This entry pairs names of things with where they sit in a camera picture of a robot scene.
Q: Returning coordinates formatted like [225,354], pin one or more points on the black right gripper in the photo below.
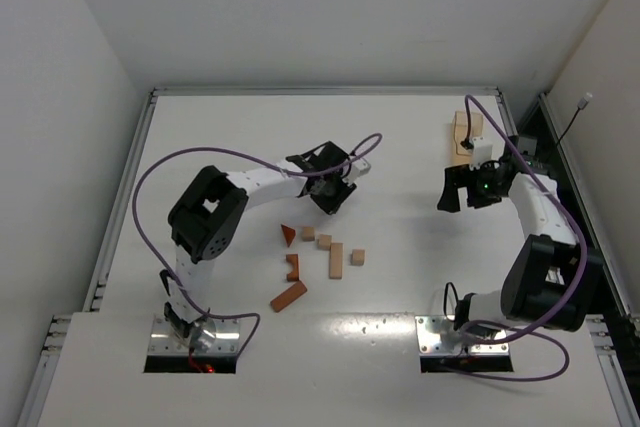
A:
[461,187]

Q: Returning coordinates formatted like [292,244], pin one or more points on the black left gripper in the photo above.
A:
[333,179]

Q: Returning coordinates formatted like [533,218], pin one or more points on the translucent orange plastic box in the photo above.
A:
[460,132]

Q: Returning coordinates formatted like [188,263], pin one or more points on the light wood cube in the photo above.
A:
[324,241]
[308,234]
[358,257]

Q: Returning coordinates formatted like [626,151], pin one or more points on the light long wood block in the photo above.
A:
[336,261]

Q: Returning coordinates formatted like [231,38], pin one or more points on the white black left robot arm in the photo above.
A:
[205,218]

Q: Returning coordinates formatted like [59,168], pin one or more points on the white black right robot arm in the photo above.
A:
[552,257]

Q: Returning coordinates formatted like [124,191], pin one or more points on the red-brown triangle wood block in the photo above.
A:
[289,234]

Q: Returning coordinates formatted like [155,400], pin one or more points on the red-brown arch wood block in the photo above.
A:
[293,261]

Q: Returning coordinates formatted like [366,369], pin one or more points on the red-brown long wood block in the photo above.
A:
[288,296]

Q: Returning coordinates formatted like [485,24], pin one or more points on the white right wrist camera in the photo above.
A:
[481,152]

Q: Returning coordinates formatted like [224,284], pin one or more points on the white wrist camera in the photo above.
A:
[481,152]
[356,169]

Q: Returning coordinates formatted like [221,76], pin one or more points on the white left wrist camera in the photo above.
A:
[356,169]

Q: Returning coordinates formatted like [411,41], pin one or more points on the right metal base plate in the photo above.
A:
[437,339]

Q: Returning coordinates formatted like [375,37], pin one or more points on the metal base plate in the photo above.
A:
[437,339]
[209,338]

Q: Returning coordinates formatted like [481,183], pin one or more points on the aluminium table frame rail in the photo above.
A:
[324,90]

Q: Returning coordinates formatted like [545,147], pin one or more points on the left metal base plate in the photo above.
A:
[209,338]

